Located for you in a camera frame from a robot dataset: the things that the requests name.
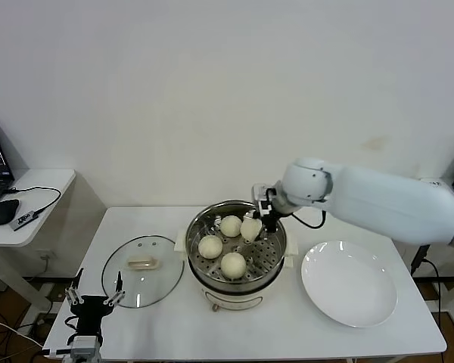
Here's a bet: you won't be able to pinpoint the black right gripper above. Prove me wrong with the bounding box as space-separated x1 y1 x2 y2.
244 205 279 242

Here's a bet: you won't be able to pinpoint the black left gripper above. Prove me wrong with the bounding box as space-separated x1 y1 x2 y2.
64 268 126 337

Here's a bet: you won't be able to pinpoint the white steamed baozi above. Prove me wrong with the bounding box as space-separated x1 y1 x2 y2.
240 218 262 244
197 234 224 260
219 216 244 238
220 252 247 280

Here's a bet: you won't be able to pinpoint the glass lid with cream handle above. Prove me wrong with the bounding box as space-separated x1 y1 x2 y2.
101 235 185 310

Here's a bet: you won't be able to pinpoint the perforated stainless steel steamer basket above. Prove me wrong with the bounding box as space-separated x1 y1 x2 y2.
185 200 288 293

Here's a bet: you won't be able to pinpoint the cream electric cooker base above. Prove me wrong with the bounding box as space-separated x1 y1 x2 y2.
173 229 299 314

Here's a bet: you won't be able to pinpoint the white round plate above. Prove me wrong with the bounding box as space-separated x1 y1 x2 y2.
300 240 398 328

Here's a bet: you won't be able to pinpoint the white side table rounded corner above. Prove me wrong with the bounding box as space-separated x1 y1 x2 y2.
0 168 76 315

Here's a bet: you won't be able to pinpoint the black computer mouse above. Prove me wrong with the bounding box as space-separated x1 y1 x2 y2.
0 199 20 227

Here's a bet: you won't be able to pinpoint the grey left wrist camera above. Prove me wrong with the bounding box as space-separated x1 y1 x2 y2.
43 335 101 363

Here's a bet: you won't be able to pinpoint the black usb cable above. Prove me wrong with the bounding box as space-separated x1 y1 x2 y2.
4 185 62 217

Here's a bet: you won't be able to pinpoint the black cable with adapter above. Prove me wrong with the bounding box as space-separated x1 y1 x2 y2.
409 244 440 315

